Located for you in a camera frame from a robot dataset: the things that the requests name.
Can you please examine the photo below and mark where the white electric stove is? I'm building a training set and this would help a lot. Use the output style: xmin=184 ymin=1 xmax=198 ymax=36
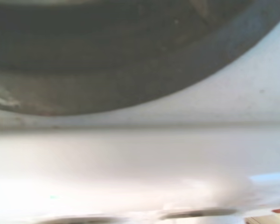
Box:
xmin=0 ymin=0 xmax=280 ymax=224

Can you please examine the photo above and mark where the black coil burner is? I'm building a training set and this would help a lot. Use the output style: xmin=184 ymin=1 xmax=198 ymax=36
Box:
xmin=0 ymin=0 xmax=280 ymax=117

